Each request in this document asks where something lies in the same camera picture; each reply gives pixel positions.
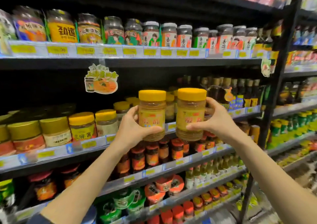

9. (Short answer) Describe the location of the person's left hand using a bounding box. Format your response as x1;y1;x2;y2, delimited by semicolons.
114;106;163;154

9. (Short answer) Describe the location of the person's right hand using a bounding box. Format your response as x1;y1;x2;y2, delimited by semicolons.
186;97;242;145

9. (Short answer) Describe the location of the yellow-lid jar yellow label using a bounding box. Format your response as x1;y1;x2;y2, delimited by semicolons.
138;90;167;142
175;88;207;142

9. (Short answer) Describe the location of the person's left forearm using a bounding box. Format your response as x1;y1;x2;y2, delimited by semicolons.
39;142;135;224

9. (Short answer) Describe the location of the person's right forearm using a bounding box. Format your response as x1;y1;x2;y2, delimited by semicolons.
228;129;317;224

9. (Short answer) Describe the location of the row of red lid jars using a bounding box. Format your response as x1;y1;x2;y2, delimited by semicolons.
27;131;225;202

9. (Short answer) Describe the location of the row of dark glass bottles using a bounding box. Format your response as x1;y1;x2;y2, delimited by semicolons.
177;74;265;110

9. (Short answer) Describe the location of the red yellow label paste jar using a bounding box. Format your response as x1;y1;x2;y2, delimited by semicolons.
68;112;97;141

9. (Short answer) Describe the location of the noodle picture hanging sign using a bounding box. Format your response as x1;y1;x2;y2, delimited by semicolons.
84;63;119;95

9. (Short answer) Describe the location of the green white hanging sign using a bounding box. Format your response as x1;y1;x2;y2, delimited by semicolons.
260;57;272;78

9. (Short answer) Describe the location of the row of dark squeeze bottles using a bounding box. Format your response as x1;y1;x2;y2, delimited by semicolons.
278;81;306;105

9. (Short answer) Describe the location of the row of yellow label bottles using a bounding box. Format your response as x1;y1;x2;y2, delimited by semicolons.
255;20;284;52

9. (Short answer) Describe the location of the group of gold lid jars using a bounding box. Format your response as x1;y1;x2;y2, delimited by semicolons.
0;103;72;157

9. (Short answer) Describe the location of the row of illustrated label jars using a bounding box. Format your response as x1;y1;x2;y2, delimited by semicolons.
0;5;259;51

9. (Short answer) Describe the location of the dark blue left sleeve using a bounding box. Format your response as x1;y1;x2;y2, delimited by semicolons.
26;212;54;224

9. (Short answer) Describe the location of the group of assorted food packets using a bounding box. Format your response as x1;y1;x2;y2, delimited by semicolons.
0;178;16;224

